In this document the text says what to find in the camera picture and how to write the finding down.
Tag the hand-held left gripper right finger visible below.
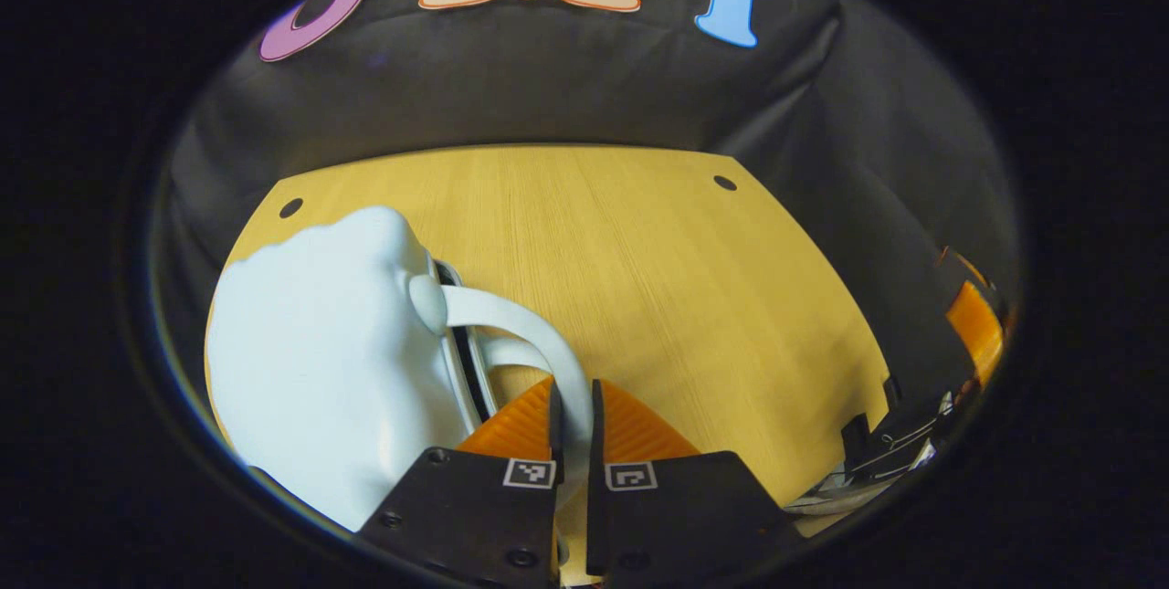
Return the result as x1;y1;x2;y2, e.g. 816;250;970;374
584;377;805;588

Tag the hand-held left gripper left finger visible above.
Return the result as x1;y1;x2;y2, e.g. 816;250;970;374
356;377;565;588

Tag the light blue suitcase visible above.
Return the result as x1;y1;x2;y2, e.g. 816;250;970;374
205;205;595;533

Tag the black metal clamp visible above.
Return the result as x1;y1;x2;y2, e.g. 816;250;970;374
840;374;960;480

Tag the white cable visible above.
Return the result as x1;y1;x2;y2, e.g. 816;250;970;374
785;443;937;517

